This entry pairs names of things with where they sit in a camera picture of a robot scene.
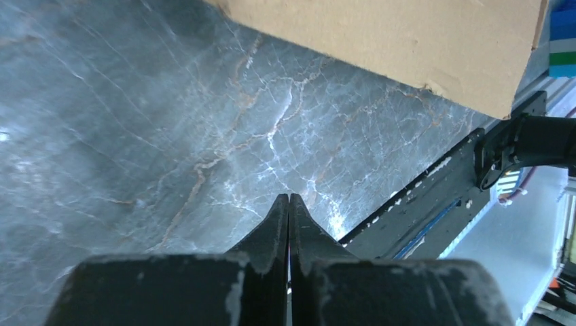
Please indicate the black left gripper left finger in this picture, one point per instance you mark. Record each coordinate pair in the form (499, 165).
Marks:
(247, 285)

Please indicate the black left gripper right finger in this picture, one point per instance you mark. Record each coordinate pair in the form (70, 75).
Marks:
(331, 286)

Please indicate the brown cardboard box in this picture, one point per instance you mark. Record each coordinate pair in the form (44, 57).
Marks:
(473, 53)

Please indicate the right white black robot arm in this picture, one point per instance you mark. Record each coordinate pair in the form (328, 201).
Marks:
(526, 144)

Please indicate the blue toy blocks stack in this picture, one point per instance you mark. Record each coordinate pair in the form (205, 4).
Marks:
(562, 41)

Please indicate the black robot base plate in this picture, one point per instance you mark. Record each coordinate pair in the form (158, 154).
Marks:
(425, 217)

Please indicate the white slotted cable duct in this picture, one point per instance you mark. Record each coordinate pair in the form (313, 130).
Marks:
(505, 186)

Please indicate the aluminium frame rail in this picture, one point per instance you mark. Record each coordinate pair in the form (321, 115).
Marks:
(560, 94)

